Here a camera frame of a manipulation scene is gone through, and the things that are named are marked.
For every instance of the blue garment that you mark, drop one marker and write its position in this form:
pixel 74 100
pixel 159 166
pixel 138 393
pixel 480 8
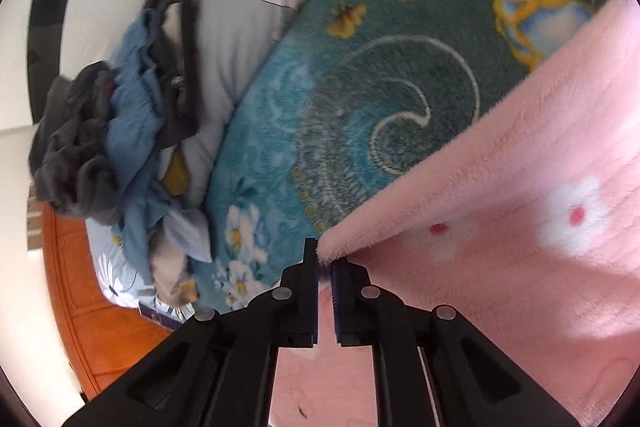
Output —
pixel 130 122

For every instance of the teal floral blanket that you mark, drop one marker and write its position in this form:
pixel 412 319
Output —
pixel 325 107

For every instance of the light grey-blue garment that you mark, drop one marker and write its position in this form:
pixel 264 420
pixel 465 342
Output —
pixel 187 232

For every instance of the light blue floral duvet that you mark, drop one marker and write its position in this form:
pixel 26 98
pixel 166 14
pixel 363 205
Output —
pixel 235 32

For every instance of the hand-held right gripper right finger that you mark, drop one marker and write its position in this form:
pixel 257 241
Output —
pixel 350 297

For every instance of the pink fleece garment white flowers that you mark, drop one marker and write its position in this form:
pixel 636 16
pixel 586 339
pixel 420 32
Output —
pixel 500 257

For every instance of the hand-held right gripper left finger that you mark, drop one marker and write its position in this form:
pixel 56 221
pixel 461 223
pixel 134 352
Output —
pixel 302 292

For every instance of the black and white garment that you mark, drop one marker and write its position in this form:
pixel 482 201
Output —
pixel 175 117

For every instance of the orange wooden bed frame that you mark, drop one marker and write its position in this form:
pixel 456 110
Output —
pixel 100 332

